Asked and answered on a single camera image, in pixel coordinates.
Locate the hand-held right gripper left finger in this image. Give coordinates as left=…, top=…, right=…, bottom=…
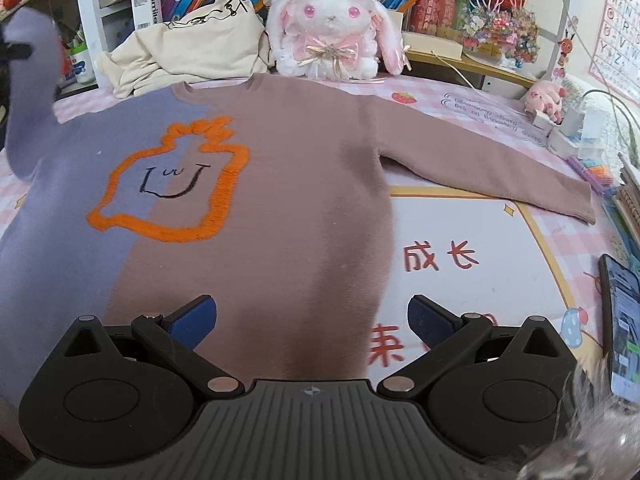
left=62, top=296, right=245, bottom=397

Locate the cream cloth bag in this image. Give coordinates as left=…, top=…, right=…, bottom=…
left=97, top=0, right=276, bottom=101

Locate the white cable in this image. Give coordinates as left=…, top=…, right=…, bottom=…
left=582, top=89, right=640, bottom=153

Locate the stack of notebooks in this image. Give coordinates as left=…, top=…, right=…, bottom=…
left=601, top=152, right=640, bottom=262

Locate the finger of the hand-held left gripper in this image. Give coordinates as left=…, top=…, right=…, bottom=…
left=0, top=27, right=34, bottom=61

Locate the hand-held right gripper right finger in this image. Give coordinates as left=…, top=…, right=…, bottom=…
left=376, top=295, right=572, bottom=399

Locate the red boxed book set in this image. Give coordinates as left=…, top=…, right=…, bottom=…
left=407, top=0, right=527, bottom=38

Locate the small pink plush toy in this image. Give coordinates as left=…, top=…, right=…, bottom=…
left=523, top=80, right=569, bottom=124

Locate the white labelled box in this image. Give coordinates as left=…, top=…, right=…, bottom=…
left=130, top=0, right=161, bottom=32

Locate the alphabet wall poster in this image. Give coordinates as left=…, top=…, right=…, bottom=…
left=587, top=0, right=640, bottom=97

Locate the purple and brown sweater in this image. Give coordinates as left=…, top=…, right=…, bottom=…
left=0, top=7, right=598, bottom=411

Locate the white and pink plush bunny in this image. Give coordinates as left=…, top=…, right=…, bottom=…
left=265, top=0, right=414, bottom=81

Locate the colourful flower decoration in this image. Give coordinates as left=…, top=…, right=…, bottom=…
left=461, top=0, right=542, bottom=69

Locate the white bottle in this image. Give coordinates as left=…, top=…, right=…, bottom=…
left=66, top=42, right=97, bottom=86

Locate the white charger block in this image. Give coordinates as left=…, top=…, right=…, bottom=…
left=531, top=104, right=610, bottom=162

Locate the pink cartoon desk mat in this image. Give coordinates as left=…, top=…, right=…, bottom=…
left=0, top=71, right=623, bottom=403

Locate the black smartphone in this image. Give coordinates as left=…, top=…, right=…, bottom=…
left=599, top=253, right=640, bottom=405

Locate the cream flat box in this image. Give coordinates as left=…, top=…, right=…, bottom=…
left=401, top=30, right=466, bottom=62

